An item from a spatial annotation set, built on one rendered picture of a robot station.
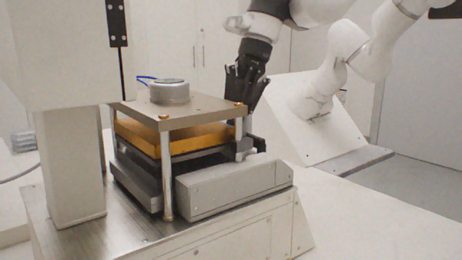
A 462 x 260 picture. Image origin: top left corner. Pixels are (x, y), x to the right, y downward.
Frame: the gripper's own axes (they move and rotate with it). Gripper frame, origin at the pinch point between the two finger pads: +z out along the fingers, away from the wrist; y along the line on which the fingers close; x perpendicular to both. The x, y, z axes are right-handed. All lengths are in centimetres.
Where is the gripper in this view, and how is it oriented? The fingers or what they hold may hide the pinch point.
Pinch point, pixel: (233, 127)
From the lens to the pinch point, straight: 80.0
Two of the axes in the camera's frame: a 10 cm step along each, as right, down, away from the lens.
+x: -5.9, -2.3, 7.8
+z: -2.7, 9.6, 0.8
